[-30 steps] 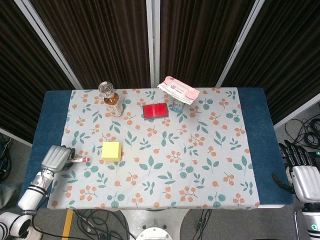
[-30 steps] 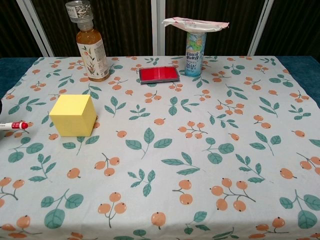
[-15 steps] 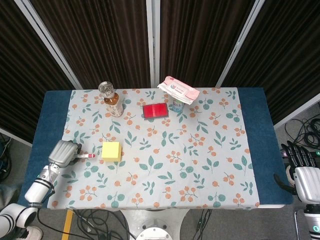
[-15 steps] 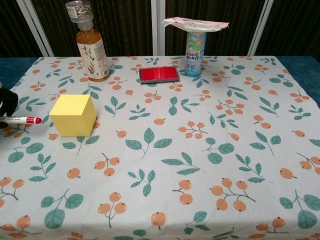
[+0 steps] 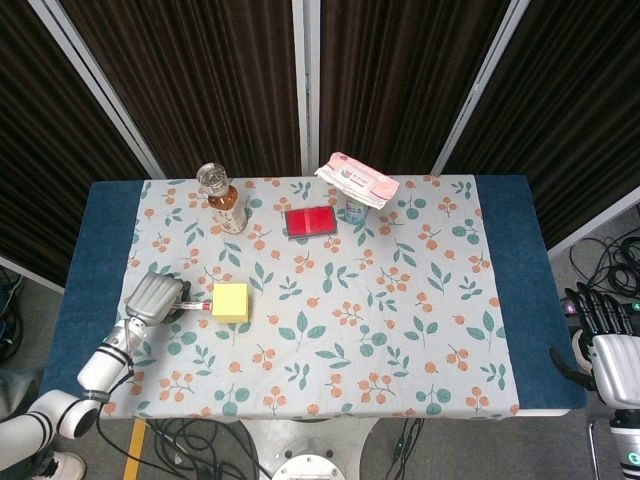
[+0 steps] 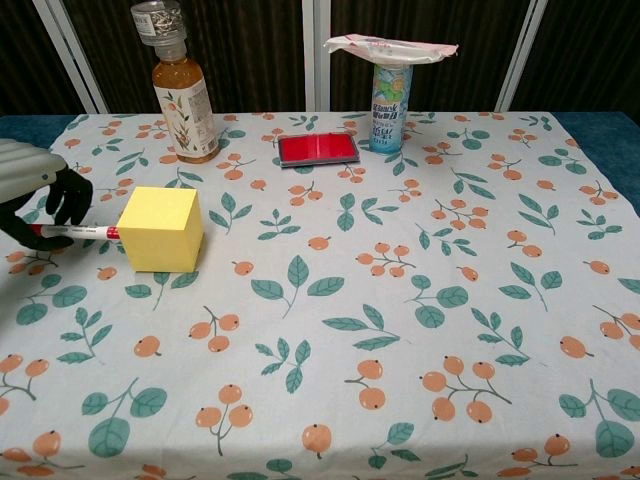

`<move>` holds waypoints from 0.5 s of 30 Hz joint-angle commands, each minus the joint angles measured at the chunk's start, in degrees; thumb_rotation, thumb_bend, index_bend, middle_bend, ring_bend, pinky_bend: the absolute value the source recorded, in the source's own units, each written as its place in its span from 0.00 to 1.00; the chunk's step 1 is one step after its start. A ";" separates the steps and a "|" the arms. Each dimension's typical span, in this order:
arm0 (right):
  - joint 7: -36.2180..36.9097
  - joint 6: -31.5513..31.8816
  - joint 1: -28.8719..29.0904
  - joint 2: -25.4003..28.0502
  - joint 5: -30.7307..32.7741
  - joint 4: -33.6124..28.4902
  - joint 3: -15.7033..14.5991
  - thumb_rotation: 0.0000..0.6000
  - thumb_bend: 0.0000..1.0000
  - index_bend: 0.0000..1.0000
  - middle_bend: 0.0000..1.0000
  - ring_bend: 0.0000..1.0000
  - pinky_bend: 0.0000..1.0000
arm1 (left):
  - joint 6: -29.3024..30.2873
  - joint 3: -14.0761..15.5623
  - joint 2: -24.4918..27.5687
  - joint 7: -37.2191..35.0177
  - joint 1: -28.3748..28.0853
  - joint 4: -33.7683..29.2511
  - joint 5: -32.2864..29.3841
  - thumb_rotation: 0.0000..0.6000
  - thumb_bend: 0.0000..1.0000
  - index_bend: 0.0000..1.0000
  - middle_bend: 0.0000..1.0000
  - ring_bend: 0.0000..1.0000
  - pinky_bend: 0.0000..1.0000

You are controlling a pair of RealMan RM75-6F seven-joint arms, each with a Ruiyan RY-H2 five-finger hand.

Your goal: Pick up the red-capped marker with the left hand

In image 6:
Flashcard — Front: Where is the red whiteboard marker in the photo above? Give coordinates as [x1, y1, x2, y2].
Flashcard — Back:
[30, 224, 122, 242]

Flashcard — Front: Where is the floral fruit print tablecloth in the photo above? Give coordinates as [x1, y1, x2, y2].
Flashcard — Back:
[0, 111, 640, 480]

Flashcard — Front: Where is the red ink stamp pad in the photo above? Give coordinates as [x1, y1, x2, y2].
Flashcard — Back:
[277, 132, 362, 169]

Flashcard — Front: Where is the light blue drink can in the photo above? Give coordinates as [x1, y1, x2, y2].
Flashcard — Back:
[369, 61, 414, 156]

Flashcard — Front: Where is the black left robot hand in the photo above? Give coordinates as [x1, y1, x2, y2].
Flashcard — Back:
[0, 167, 95, 253]

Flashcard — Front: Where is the white pink wet wipes pack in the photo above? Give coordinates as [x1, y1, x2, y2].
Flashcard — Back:
[323, 33, 460, 65]

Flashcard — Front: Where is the white folding screen frame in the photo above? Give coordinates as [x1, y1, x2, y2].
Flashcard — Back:
[34, 0, 551, 114]

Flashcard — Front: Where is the clear jar of paper clips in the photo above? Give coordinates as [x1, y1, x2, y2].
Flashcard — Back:
[130, 0, 188, 49]

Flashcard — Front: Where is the amber tea bottle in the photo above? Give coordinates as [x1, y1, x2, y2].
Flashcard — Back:
[151, 44, 222, 164]

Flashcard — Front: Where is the yellow cube block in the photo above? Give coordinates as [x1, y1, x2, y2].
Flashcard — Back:
[116, 186, 204, 274]

